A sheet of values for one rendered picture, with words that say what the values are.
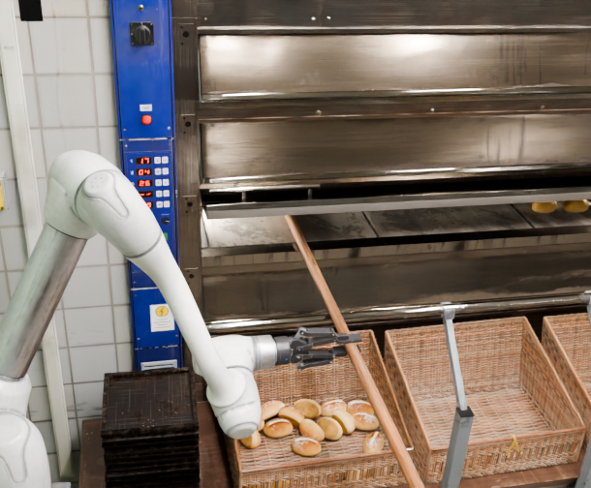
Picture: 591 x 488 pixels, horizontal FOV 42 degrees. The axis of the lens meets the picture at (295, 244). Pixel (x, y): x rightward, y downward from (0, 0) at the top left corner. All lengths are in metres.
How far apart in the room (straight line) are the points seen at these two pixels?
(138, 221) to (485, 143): 1.32
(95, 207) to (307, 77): 0.91
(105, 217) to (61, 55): 0.73
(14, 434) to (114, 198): 0.55
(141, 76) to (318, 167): 0.60
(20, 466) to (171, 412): 0.75
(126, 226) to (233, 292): 1.02
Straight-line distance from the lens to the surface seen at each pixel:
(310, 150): 2.37
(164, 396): 2.48
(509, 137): 2.59
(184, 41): 2.20
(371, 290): 2.68
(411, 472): 1.74
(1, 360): 1.88
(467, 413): 2.31
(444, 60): 2.40
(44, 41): 2.21
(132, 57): 2.18
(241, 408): 1.86
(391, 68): 2.35
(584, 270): 3.01
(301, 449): 2.60
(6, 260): 2.49
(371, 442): 2.62
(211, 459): 2.62
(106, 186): 1.58
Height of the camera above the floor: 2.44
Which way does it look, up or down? 29 degrees down
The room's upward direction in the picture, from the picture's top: 3 degrees clockwise
